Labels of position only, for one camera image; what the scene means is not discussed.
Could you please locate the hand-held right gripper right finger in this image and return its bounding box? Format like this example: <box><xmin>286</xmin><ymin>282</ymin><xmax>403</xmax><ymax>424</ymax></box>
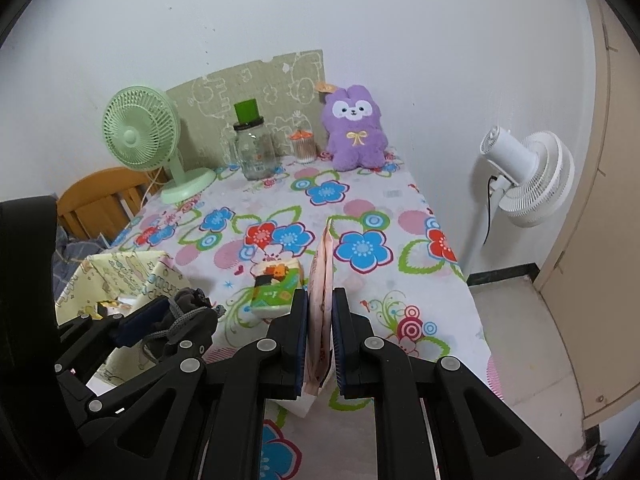
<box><xmin>331</xmin><ymin>287</ymin><xmax>578</xmax><ymax>480</ymax></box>

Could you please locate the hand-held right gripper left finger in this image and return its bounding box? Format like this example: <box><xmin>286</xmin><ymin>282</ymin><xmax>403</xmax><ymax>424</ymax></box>
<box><xmin>62</xmin><ymin>287</ymin><xmax>310</xmax><ymax>480</ymax></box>

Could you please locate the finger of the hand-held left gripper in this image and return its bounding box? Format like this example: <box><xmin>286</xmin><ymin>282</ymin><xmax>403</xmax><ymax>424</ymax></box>
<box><xmin>56</xmin><ymin>309</ymin><xmax>218</xmax><ymax>447</ymax></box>
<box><xmin>55</xmin><ymin>297</ymin><xmax>173</xmax><ymax>356</ymax></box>

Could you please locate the yellow patterned box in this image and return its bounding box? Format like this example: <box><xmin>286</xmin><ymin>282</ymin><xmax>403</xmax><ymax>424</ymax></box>
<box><xmin>54</xmin><ymin>250</ymin><xmax>221</xmax><ymax>386</ymax></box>

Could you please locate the green tissue pack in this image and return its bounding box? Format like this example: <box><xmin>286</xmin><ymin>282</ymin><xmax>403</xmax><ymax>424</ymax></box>
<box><xmin>248</xmin><ymin>256</ymin><xmax>306</xmax><ymax>318</ymax></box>

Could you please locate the pink packet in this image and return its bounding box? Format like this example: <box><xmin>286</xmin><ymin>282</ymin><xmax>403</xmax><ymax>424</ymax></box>
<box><xmin>287</xmin><ymin>217</ymin><xmax>335</xmax><ymax>418</ymax></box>

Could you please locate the blue plaid blanket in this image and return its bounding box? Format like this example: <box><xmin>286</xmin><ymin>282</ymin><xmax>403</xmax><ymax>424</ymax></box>
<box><xmin>52</xmin><ymin>225</ymin><xmax>111</xmax><ymax>286</ymax></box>

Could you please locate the green desk fan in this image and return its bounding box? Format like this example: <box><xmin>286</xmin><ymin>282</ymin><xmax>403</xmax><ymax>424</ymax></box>
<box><xmin>102</xmin><ymin>86</ymin><xmax>217</xmax><ymax>205</ymax></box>

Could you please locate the glass jar with green lid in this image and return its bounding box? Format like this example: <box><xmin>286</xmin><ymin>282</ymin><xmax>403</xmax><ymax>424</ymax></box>
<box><xmin>229</xmin><ymin>100</ymin><xmax>279</xmax><ymax>182</ymax></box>

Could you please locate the small jar with orange lid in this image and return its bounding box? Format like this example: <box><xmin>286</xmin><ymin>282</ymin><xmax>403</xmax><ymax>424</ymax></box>
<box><xmin>289</xmin><ymin>129</ymin><xmax>318</xmax><ymax>164</ymax></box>

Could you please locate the purple plush bunny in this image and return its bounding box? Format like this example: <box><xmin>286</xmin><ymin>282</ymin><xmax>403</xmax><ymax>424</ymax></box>
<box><xmin>316</xmin><ymin>81</ymin><xmax>390</xmax><ymax>172</ymax></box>

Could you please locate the green patterned board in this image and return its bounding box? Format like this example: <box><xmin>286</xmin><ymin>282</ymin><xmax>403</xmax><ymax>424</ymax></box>
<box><xmin>166</xmin><ymin>49</ymin><xmax>325</xmax><ymax>168</ymax></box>

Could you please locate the white standing fan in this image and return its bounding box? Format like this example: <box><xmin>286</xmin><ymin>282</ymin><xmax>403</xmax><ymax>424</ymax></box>
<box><xmin>467</xmin><ymin>127</ymin><xmax>576</xmax><ymax>261</ymax></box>

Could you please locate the beige door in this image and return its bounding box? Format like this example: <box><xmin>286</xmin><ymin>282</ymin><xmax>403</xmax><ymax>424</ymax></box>
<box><xmin>532</xmin><ymin>0</ymin><xmax>640</xmax><ymax>431</ymax></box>

